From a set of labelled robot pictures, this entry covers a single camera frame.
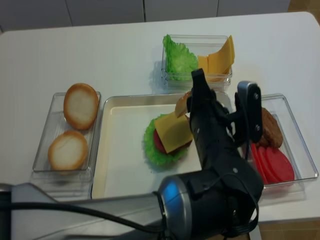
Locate clear lettuce and cheese container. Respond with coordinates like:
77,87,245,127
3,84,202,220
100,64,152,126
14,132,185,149
161,34,233,93

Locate green lettuce leaf in container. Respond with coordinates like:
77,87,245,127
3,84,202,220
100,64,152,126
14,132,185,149
162,34,198,81

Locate clear patty and tomato container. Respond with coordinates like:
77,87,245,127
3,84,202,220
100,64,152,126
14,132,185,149
248,94,319,192

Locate upright bun half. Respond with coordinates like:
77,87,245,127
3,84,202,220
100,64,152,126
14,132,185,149
63,83,99,130

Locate yellow cheese on burger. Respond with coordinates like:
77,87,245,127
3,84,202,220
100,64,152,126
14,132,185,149
154,112,193,154

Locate leaning yellow cheese slices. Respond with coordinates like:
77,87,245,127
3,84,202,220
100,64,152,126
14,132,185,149
208,35,235,74

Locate brown meat patty middle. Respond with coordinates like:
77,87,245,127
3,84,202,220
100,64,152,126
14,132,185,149
255,135,270,148

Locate white rectangular serving tray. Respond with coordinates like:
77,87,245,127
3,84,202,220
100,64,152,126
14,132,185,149
91,93,201,199

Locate small orange cheese slice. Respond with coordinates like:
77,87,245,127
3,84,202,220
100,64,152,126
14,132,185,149
197,55,209,74

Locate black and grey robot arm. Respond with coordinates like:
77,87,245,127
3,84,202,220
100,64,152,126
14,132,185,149
0,69,264,240

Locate clear bun container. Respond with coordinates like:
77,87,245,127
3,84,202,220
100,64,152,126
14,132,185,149
31,91,103,173

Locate sesame top bun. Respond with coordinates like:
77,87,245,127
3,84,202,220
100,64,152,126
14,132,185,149
174,90,192,118

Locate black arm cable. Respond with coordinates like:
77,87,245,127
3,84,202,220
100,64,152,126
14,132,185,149
11,139,260,237

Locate green lettuce on burger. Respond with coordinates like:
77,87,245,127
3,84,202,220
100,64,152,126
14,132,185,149
143,114,189,167

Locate front right bun half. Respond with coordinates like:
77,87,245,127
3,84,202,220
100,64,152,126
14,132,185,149
47,130,89,171

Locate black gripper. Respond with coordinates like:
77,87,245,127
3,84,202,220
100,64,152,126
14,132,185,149
186,68,248,173

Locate brown patty on burger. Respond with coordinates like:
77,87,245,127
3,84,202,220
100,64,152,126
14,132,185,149
170,140,192,155

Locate red tomato slice middle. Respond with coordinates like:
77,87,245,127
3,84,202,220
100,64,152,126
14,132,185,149
257,146,278,184

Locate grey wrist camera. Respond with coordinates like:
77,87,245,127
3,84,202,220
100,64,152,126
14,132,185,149
237,81,263,143

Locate red tomato on burger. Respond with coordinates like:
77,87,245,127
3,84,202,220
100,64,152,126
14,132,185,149
153,129,167,155

